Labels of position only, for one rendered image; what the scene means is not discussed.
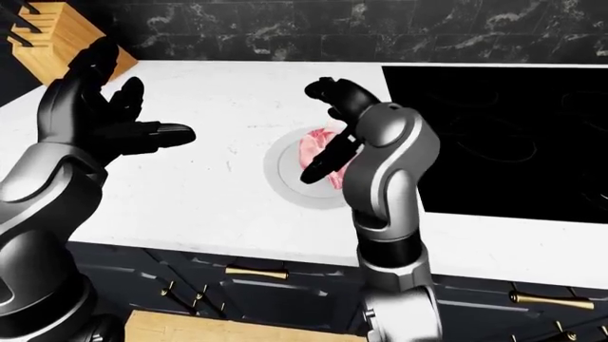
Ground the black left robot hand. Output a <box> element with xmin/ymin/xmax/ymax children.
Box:
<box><xmin>36</xmin><ymin>36</ymin><xmax>198</xmax><ymax>168</ymax></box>

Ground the black knife handle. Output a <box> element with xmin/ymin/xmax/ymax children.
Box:
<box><xmin>0</xmin><ymin>25</ymin><xmax>35</xmax><ymax>48</ymax></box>
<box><xmin>0</xmin><ymin>3</ymin><xmax>40</xmax><ymax>34</ymax></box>

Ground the raw pink pork chop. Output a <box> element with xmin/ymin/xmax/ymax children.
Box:
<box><xmin>297</xmin><ymin>120</ymin><xmax>356</xmax><ymax>191</ymax></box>

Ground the dark blue cabinet door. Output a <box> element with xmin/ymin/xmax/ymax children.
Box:
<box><xmin>66</xmin><ymin>241</ymin><xmax>200</xmax><ymax>316</ymax></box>

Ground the black glass cooktop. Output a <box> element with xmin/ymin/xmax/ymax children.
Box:
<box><xmin>381</xmin><ymin>65</ymin><xmax>608</xmax><ymax>225</ymax></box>

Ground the brass drawer handle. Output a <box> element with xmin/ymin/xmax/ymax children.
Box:
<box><xmin>224</xmin><ymin>265</ymin><xmax>290</xmax><ymax>281</ymax></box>
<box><xmin>508</xmin><ymin>290</ymin><xmax>596</xmax><ymax>311</ymax></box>

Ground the wooden knife block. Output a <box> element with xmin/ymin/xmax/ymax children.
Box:
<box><xmin>12</xmin><ymin>1</ymin><xmax>140</xmax><ymax>86</ymax></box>

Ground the white round plate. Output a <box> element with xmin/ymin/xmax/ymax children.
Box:
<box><xmin>263</xmin><ymin>124</ymin><xmax>353</xmax><ymax>209</ymax></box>

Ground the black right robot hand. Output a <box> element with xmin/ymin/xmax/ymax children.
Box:
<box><xmin>298</xmin><ymin>76</ymin><xmax>383</xmax><ymax>185</ymax></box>

